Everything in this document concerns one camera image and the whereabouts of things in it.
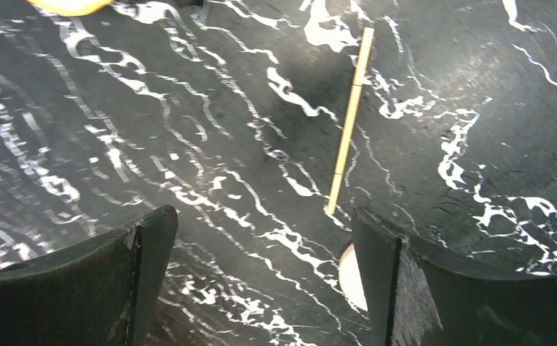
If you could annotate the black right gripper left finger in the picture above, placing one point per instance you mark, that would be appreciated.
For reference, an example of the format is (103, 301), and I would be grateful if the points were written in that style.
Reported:
(100, 291)

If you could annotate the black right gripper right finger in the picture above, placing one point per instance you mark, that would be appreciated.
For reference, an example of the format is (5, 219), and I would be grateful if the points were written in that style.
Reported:
(419, 293)

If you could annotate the thin gold makeup pencil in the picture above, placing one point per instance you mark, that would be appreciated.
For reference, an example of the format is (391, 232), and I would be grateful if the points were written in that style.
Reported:
(350, 116)

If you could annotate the large round pink compact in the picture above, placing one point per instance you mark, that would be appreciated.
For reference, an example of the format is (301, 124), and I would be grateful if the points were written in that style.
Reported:
(349, 278)

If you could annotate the whiteboard with yellow frame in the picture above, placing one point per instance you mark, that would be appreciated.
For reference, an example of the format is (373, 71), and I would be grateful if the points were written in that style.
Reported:
(71, 8)

